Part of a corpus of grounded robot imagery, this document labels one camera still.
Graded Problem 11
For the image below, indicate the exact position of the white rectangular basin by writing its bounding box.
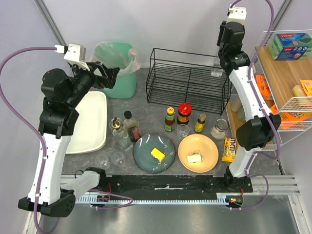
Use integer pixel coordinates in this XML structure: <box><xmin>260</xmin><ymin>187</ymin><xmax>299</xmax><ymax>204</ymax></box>
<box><xmin>66</xmin><ymin>91</ymin><xmax>107</xmax><ymax>154</ymax></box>

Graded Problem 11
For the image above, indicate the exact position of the sauce bottle yellow cap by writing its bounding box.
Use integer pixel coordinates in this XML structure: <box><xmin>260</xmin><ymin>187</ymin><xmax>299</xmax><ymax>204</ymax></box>
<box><xmin>164</xmin><ymin>107</ymin><xmax>175</xmax><ymax>132</ymax></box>

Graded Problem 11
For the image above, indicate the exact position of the clear drinking glass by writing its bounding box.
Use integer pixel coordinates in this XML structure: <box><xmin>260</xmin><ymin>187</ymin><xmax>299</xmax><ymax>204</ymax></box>
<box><xmin>112</xmin><ymin>152</ymin><xmax>125</xmax><ymax>167</ymax></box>
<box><xmin>95</xmin><ymin>155</ymin><xmax>110</xmax><ymax>170</ymax></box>

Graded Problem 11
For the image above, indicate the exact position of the blue ceramic plate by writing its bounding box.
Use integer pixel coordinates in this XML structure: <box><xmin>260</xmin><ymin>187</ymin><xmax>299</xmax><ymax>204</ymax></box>
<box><xmin>134</xmin><ymin>133</ymin><xmax>176</xmax><ymax>174</ymax></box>

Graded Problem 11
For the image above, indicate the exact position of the glass oil bottle gold spout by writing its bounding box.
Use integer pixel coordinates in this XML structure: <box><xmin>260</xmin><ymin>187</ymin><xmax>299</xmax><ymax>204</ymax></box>
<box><xmin>109</xmin><ymin>117</ymin><xmax>133</xmax><ymax>151</ymax></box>

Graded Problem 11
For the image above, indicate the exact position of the glass jar right side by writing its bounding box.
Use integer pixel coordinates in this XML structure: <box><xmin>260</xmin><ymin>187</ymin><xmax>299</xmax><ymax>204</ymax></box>
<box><xmin>211</xmin><ymin>118</ymin><xmax>230</xmax><ymax>139</ymax></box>

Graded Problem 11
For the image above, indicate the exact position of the small yellow label bottle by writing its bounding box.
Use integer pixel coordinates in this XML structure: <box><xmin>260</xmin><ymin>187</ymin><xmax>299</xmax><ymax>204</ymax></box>
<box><xmin>194</xmin><ymin>113</ymin><xmax>206</xmax><ymax>133</ymax></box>

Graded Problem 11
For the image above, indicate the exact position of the orange box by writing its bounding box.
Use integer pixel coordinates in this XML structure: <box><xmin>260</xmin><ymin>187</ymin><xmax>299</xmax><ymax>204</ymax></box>
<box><xmin>255</xmin><ymin>75</ymin><xmax>273</xmax><ymax>100</ymax></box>

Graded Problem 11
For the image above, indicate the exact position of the yellow orange packet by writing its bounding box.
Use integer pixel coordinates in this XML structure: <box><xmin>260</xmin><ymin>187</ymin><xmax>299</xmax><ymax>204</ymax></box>
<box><xmin>300</xmin><ymin>79</ymin><xmax>312</xmax><ymax>100</ymax></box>

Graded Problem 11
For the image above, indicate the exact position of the beige round plate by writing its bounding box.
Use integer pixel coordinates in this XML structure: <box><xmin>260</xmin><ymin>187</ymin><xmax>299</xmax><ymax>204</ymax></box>
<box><xmin>177</xmin><ymin>134</ymin><xmax>219</xmax><ymax>174</ymax></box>

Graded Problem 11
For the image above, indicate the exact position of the chili sauce jar red lid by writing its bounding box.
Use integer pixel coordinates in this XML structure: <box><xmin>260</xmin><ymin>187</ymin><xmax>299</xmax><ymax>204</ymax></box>
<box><xmin>177</xmin><ymin>103</ymin><xmax>192</xmax><ymax>124</ymax></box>

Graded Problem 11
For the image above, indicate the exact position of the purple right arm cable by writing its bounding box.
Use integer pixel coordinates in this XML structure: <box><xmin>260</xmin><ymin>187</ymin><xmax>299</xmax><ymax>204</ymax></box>
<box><xmin>229</xmin><ymin>0</ymin><xmax>285</xmax><ymax>210</ymax></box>

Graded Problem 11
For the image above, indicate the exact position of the clear pink bin liner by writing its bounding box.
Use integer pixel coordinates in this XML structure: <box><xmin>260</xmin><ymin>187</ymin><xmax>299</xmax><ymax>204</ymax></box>
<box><xmin>90</xmin><ymin>42</ymin><xmax>141</xmax><ymax>76</ymax></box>

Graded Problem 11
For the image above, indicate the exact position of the yellow M&Ms candy bag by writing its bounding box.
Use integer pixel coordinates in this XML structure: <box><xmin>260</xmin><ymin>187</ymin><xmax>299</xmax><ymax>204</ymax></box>
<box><xmin>221</xmin><ymin>137</ymin><xmax>238</xmax><ymax>163</ymax></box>

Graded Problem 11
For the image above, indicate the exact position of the orange snack bag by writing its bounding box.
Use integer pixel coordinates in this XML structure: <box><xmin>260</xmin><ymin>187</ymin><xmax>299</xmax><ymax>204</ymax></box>
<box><xmin>278</xmin><ymin>112</ymin><xmax>312</xmax><ymax>131</ymax></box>

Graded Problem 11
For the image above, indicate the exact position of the green sponge pack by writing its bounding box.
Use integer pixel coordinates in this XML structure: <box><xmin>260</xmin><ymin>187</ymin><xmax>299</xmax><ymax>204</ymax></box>
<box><xmin>268</xmin><ymin>33</ymin><xmax>312</xmax><ymax>60</ymax></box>

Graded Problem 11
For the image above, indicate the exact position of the yellow butter block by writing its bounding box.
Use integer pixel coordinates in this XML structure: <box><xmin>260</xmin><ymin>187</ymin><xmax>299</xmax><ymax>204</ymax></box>
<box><xmin>151</xmin><ymin>148</ymin><xmax>165</xmax><ymax>163</ymax></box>

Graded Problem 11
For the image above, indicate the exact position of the white cable duct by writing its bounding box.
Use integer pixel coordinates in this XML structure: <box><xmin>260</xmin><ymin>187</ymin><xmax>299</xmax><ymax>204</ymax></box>
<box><xmin>76</xmin><ymin>192</ymin><xmax>229</xmax><ymax>206</ymax></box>

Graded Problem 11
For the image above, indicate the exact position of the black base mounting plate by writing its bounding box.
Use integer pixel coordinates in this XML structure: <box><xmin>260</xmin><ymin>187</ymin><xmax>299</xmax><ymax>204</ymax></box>
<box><xmin>99</xmin><ymin>175</ymin><xmax>253</xmax><ymax>199</ymax></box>

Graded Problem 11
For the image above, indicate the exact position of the green trash bin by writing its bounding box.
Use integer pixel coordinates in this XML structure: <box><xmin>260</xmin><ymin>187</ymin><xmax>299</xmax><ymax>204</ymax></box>
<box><xmin>91</xmin><ymin>42</ymin><xmax>141</xmax><ymax>99</ymax></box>

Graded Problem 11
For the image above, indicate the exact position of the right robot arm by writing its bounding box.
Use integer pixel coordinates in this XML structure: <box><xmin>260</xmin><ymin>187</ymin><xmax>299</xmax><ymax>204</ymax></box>
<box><xmin>217</xmin><ymin>21</ymin><xmax>281</xmax><ymax>189</ymax></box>

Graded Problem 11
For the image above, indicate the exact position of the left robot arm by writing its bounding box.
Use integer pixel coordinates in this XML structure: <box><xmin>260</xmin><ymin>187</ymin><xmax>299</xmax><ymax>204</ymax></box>
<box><xmin>18</xmin><ymin>62</ymin><xmax>119</xmax><ymax>217</ymax></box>

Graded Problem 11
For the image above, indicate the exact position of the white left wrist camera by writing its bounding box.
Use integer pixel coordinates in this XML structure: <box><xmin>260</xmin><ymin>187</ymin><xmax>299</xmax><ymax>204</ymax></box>
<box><xmin>55</xmin><ymin>43</ymin><xmax>90</xmax><ymax>71</ymax></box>

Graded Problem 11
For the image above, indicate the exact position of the dark vinegar bottle black cap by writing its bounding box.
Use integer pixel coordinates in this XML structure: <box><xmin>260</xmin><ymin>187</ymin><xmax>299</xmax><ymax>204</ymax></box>
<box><xmin>123</xmin><ymin>111</ymin><xmax>141</xmax><ymax>142</ymax></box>

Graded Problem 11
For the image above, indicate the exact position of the small clear glass cup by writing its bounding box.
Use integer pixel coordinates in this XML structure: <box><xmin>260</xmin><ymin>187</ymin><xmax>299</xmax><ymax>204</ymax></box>
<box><xmin>176</xmin><ymin>124</ymin><xmax>190</xmax><ymax>139</ymax></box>

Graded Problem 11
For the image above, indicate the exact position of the yellow sponge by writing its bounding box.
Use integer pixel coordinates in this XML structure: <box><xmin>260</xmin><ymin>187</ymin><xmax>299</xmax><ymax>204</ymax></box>
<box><xmin>292</xmin><ymin>85</ymin><xmax>307</xmax><ymax>98</ymax></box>

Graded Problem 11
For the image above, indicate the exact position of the black wire rack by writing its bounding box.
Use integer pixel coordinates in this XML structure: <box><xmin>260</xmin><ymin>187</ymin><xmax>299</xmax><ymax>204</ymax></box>
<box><xmin>145</xmin><ymin>48</ymin><xmax>232</xmax><ymax>115</ymax></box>

